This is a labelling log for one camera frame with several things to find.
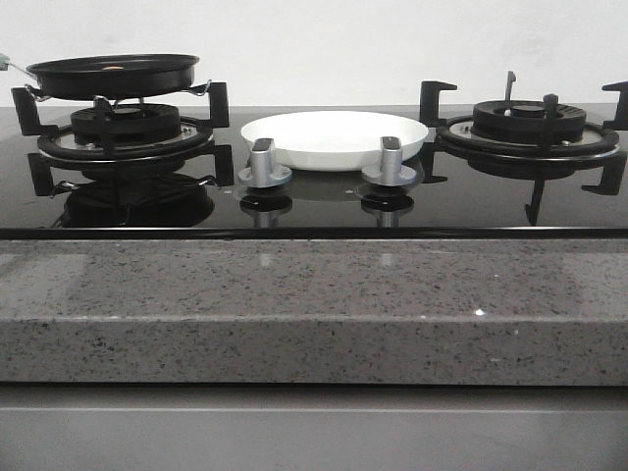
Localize left black gas burner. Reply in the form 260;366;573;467
37;103;213;165

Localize black gas burner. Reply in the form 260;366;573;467
37;103;213;165
437;95;620;164

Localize left silver stove knob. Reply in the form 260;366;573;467
238;138;292;188

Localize right silver stove knob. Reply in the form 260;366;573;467
361;136;418;187

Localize right black gas burner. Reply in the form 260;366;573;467
437;95;620;164

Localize right black pan support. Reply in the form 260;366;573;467
419;72;627;228

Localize left black pan support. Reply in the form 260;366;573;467
12;81;233;207

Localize small black frying pan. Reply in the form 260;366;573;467
26;54;199;101

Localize black pan support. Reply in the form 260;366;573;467
12;81;233;207
419;72;627;228

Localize silver stove knob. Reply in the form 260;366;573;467
238;138;292;188
361;136;418;187

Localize wire pan reducer ring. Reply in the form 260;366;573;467
24;78;213;112

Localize black glass gas hob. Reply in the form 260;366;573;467
1;107;627;239

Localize white round plate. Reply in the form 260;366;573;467
240;111;429;172

